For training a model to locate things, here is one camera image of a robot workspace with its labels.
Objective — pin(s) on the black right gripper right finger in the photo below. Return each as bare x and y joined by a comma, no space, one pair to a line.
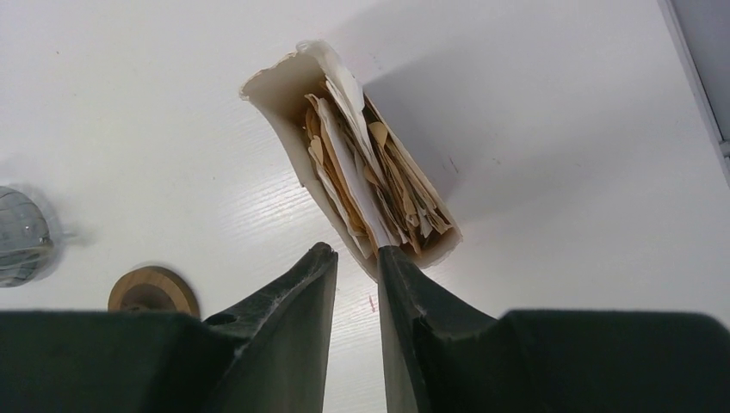
440,336

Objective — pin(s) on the clear glass pitcher with handle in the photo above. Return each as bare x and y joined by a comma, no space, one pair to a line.
26,244

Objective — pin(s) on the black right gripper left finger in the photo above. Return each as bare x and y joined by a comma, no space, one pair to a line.
281,336

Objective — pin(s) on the orange black coffee filter box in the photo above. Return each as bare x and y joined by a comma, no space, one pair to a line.
350,160

